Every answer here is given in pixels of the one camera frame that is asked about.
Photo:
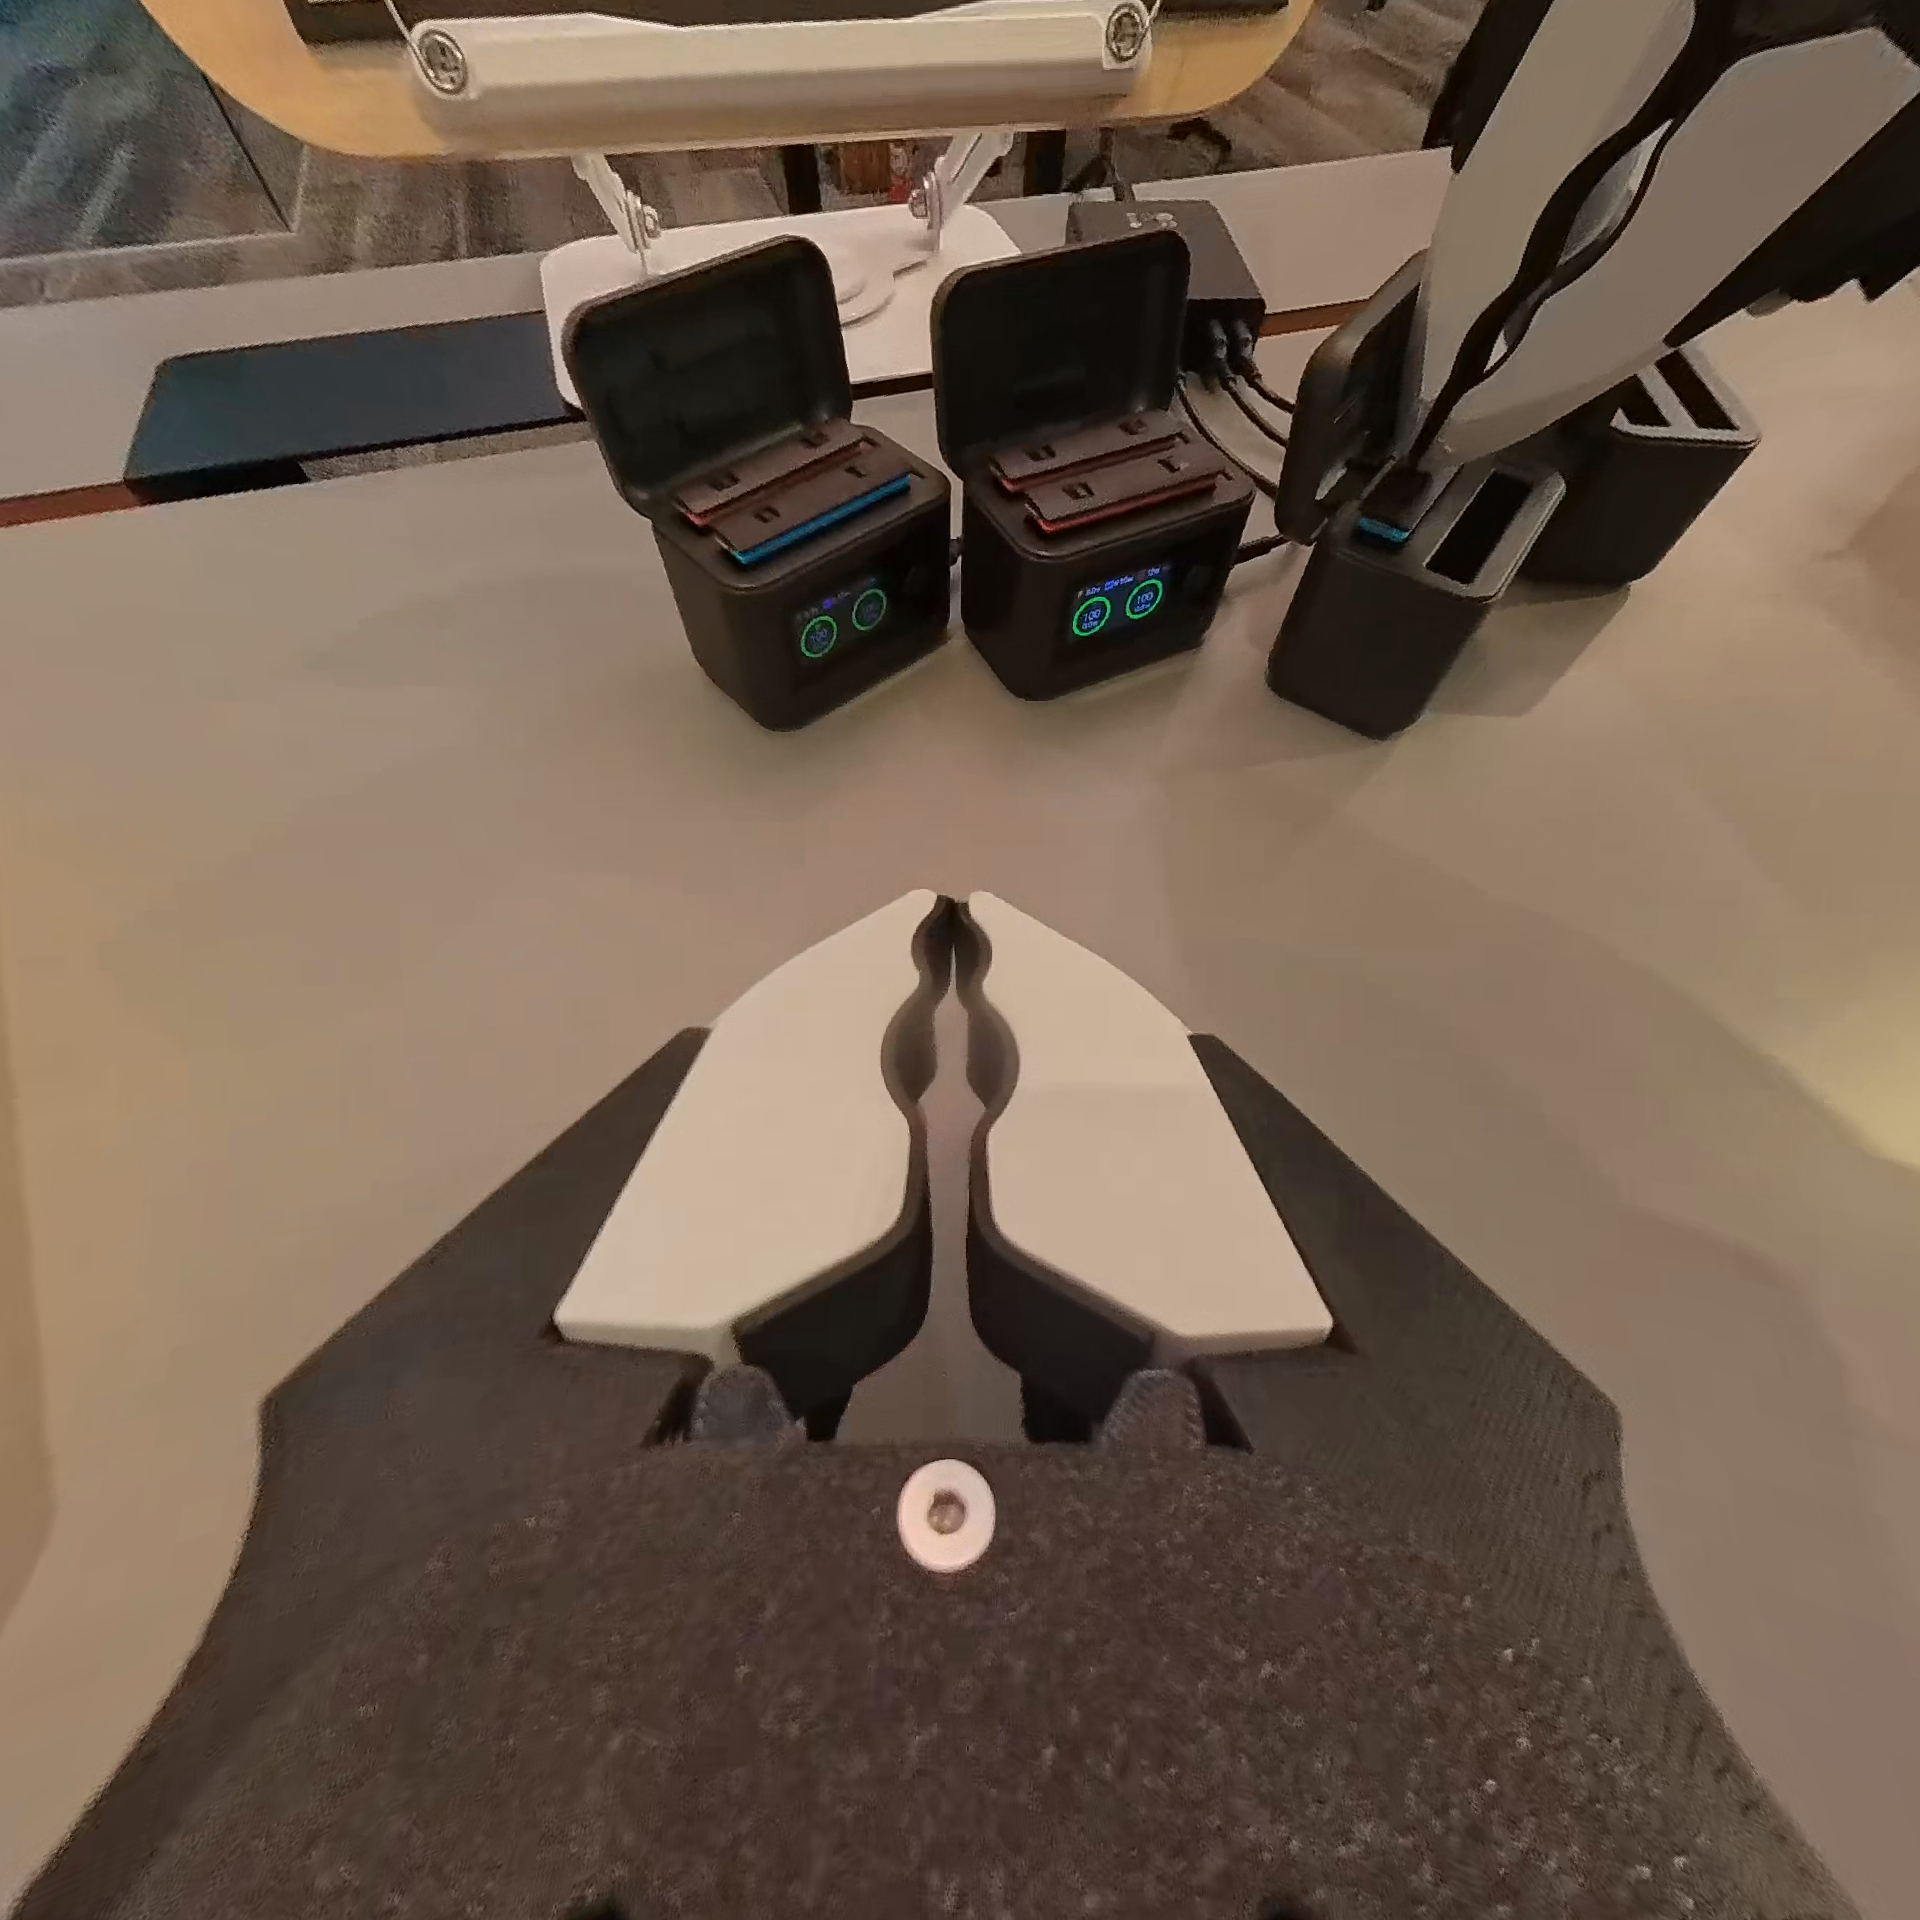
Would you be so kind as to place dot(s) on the blue edged black battery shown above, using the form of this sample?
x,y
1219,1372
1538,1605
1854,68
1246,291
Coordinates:
x,y
819,522
1388,528

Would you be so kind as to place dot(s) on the white board stand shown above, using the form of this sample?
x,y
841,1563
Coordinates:
x,y
914,241

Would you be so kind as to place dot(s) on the red edged black battery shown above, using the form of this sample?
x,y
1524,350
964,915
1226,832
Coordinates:
x,y
796,474
1126,498
1096,454

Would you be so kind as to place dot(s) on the black battery charging case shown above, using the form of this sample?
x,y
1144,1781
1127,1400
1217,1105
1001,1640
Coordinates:
x,y
1050,330
1364,644
1634,524
721,345

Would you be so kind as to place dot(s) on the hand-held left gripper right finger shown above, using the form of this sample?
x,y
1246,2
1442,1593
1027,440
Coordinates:
x,y
1140,1170

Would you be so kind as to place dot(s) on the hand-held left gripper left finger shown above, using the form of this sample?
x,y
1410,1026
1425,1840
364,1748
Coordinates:
x,y
751,1155

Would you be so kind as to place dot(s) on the dark blue mat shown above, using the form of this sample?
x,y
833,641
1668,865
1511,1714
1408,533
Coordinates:
x,y
345,397

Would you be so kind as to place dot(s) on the white clip bar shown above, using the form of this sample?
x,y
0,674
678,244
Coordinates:
x,y
751,76

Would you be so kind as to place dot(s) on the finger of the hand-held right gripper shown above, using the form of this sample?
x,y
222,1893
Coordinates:
x,y
1499,195
1770,195

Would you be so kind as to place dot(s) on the black power hub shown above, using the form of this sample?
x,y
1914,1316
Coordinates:
x,y
1140,225

